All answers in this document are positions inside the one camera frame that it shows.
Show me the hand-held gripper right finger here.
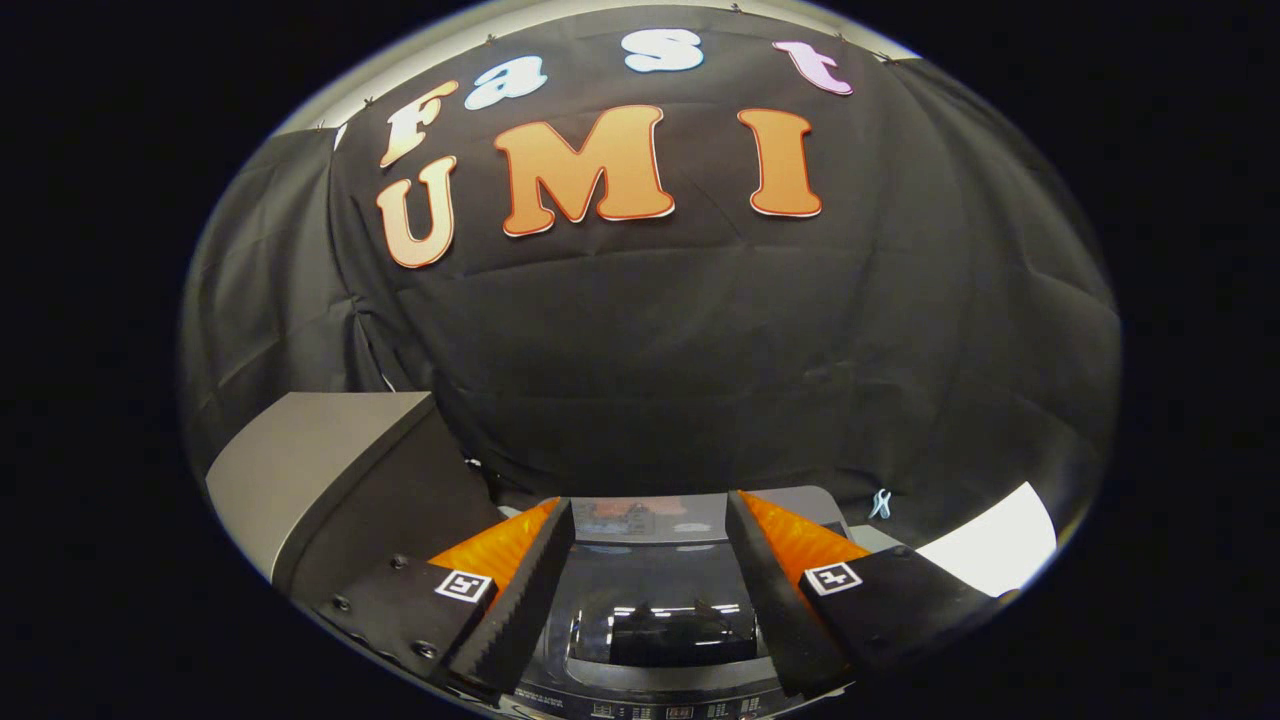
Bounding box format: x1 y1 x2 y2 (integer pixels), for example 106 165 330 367
725 490 1007 697

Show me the grey washing machine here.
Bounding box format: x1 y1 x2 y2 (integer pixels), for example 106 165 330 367
500 487 903 719

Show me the white table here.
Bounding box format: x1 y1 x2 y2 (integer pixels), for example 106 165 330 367
915 482 1059 599

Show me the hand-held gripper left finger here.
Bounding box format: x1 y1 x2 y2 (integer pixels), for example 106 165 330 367
315 497 578 697

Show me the grey stand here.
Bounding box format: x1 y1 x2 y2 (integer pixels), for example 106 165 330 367
205 392 507 603

